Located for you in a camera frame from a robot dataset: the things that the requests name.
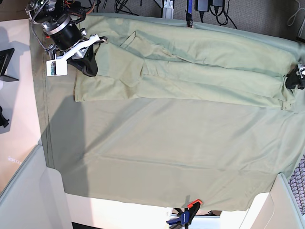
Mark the black tablet stand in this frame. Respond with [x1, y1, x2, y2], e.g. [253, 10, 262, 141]
[0, 48, 19, 82]

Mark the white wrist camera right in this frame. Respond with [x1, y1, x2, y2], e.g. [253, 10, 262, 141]
[46, 59, 68, 77]

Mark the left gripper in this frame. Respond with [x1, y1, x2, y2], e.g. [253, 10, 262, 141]
[285, 63, 305, 90]

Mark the green table cover cloth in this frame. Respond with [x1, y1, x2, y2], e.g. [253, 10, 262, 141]
[30, 16, 305, 211]

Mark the blue orange clamp bottom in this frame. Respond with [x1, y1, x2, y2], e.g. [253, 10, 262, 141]
[166, 199, 203, 229]

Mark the black object table edge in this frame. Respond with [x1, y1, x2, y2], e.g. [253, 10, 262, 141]
[0, 106, 10, 128]

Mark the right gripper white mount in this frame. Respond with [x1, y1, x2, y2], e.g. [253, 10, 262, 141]
[47, 34, 107, 77]

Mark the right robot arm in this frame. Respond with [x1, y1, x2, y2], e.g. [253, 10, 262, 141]
[25, 0, 107, 77]

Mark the light green T-shirt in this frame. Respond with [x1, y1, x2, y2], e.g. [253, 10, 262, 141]
[74, 30, 296, 110]

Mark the black power adapter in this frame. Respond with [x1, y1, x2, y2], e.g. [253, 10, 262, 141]
[194, 0, 209, 12]

